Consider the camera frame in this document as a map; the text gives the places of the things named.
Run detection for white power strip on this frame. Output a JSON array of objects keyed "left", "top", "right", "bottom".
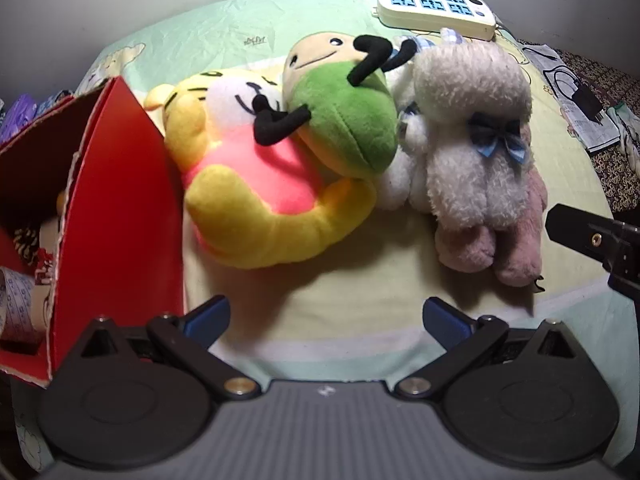
[{"left": 372, "top": 0, "right": 497, "bottom": 42}]

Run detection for pastel printed bed sheet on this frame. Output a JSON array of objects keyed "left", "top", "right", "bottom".
[{"left": 15, "top": 0, "right": 631, "bottom": 471}]

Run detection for yellow tiger plush toy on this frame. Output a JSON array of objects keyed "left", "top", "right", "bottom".
[{"left": 144, "top": 70, "right": 378, "bottom": 270}]

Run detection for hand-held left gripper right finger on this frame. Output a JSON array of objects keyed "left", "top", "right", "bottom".
[{"left": 395, "top": 297, "right": 583, "bottom": 402}]

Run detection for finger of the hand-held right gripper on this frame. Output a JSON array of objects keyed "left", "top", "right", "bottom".
[{"left": 545, "top": 204, "right": 616, "bottom": 267}]

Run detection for printed paper sheets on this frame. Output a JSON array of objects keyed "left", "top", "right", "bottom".
[{"left": 520, "top": 42, "right": 623, "bottom": 153}]

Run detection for green plush toy black limbs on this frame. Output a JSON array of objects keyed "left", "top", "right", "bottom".
[{"left": 252, "top": 32, "right": 418, "bottom": 181}]

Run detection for white cloth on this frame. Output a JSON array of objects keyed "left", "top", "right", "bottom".
[{"left": 607, "top": 102, "right": 640, "bottom": 171}]

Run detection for red printed packet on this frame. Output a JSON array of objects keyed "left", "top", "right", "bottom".
[{"left": 34, "top": 247, "right": 57, "bottom": 286}]

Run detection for red cardboard box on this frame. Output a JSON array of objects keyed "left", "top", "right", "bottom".
[{"left": 0, "top": 76, "right": 187, "bottom": 388}]

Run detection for dark floral blanket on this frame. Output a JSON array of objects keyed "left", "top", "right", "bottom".
[{"left": 550, "top": 47, "right": 640, "bottom": 221}]

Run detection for white and pink bunny plush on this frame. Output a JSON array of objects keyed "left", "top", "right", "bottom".
[{"left": 375, "top": 27, "right": 550, "bottom": 295}]

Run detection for black charger with cable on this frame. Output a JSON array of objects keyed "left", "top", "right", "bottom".
[{"left": 550, "top": 62, "right": 606, "bottom": 123}]

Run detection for purple bag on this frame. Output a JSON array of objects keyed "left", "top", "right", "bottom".
[{"left": 0, "top": 92, "right": 38, "bottom": 143}]

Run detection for blue patterned cloth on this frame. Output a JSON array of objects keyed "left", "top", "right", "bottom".
[{"left": 35, "top": 90, "right": 73, "bottom": 116}]

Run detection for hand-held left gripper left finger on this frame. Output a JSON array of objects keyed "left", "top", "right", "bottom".
[{"left": 52, "top": 295, "right": 261, "bottom": 402}]

